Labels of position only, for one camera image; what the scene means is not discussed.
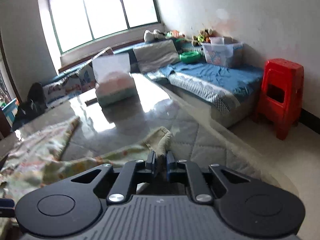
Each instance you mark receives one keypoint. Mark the white plush toy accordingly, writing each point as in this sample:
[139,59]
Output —
[151,35]

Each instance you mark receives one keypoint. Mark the white pastel plastic pack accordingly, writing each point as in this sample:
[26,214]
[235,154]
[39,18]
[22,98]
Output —
[113,80]

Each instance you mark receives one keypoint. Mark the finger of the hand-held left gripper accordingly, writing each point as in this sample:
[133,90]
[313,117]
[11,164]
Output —
[6,206]

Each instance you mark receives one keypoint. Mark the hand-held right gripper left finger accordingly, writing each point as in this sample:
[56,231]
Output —
[152,163]

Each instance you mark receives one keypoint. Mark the red plastic stool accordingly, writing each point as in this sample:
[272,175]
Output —
[280,92]

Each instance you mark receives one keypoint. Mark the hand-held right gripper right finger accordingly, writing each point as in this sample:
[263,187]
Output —
[170,163]

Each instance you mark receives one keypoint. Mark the grey pillow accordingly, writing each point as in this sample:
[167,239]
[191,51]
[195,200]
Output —
[155,55]

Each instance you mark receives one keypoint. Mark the blue bed sheet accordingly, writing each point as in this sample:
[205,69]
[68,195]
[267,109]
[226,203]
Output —
[212,76]

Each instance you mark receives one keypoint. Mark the black bag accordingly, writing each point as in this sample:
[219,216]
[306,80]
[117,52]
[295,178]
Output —
[31,105]

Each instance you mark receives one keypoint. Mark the pile of colourful toys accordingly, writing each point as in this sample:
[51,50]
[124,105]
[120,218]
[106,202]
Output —
[203,36]

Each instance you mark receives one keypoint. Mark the large window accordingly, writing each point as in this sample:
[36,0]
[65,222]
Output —
[100,10]

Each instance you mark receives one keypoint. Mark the clear plastic storage box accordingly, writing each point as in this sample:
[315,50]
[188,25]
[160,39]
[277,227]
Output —
[222,53]

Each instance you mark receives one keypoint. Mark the floral printed garment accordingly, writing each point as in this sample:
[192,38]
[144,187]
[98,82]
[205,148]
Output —
[37,150]

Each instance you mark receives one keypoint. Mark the small blue toy table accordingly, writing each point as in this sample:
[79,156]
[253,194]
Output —
[10,110]

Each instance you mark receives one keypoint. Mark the green plastic basin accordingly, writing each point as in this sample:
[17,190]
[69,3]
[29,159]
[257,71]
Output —
[189,57]

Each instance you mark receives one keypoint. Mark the grey patterned mattress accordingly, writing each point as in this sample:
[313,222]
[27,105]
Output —
[220,102]

